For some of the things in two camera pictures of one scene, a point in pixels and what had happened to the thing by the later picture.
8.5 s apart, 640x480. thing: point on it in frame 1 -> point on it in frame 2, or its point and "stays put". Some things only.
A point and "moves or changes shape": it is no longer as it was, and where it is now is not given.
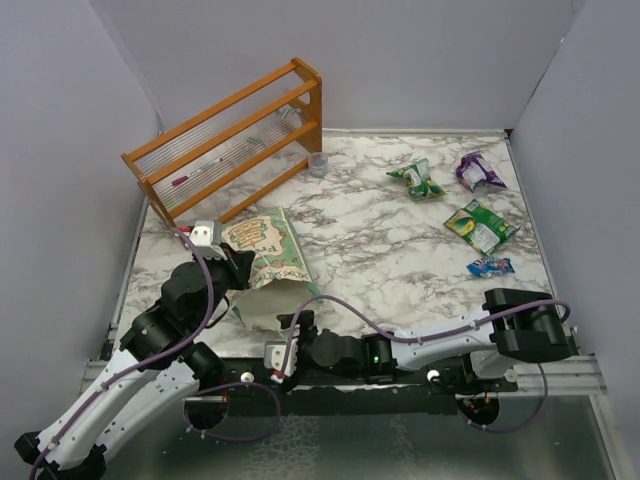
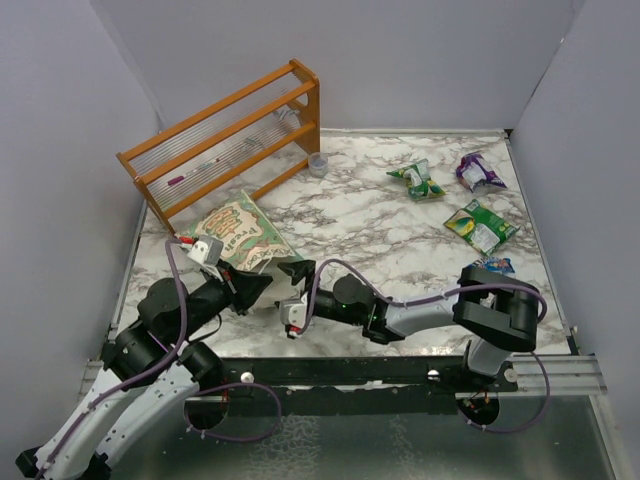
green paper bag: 282,281 moves or changes shape
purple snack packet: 473,170 stays put
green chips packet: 482,226 stays put
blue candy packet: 491,266 stays put
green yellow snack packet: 418,180 stays put
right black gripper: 307,330 -> 300,271
